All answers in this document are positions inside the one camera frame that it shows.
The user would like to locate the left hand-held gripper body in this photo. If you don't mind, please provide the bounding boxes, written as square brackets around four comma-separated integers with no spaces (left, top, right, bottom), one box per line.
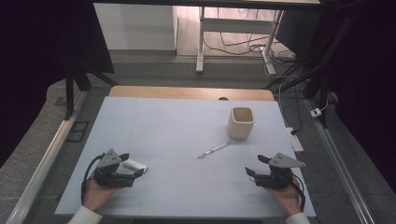
[92,148,136,189]

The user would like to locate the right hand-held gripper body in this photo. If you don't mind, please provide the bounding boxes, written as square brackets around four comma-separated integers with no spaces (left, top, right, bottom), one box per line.
[255,152,306,190]

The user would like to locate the white marker pen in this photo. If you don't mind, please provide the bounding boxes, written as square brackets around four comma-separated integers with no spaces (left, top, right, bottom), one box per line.
[122,159,149,174]

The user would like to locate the cream pen holder cup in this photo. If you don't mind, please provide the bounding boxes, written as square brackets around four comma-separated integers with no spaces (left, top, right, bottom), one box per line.
[226,106,256,140]

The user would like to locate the clear pen with red ink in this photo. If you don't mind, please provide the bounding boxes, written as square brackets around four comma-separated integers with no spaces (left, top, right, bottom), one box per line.
[196,141,233,160]

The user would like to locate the person's right hand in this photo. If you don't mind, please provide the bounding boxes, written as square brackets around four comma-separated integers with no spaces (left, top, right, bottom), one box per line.
[264,173,303,217]

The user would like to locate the person's left hand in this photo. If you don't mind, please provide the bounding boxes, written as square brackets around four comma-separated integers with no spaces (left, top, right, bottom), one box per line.
[81,176,124,213]

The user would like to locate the white power strip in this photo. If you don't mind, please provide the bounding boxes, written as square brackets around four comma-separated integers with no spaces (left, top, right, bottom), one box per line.
[286,126,305,154]

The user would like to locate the black metal stand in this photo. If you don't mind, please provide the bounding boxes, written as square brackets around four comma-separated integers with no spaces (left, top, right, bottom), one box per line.
[263,8,362,129]
[63,60,120,121]

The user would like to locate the wooden table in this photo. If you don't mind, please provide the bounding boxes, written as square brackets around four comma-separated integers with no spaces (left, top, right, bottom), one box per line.
[108,85,276,103]

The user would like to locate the black curtain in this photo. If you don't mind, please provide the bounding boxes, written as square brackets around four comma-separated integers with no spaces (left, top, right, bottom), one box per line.
[320,0,396,194]
[0,0,116,167]

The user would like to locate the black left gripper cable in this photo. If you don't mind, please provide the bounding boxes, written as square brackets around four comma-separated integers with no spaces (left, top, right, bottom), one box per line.
[80,152,106,203]

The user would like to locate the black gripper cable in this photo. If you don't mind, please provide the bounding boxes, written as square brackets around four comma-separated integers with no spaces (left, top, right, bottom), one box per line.
[80,152,106,203]
[290,172,307,213]

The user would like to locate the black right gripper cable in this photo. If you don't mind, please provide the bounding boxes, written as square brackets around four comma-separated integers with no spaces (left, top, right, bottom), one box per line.
[290,172,307,213]

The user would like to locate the aluminium floor rail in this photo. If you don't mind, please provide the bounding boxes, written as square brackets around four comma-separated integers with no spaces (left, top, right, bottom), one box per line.
[304,98,376,224]
[5,89,89,224]

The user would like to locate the black floor cables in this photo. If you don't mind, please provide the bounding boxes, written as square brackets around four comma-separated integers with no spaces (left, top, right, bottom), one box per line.
[203,7,296,64]

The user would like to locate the white desk frame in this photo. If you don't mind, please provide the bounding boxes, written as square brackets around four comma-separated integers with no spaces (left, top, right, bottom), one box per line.
[194,5,285,77]

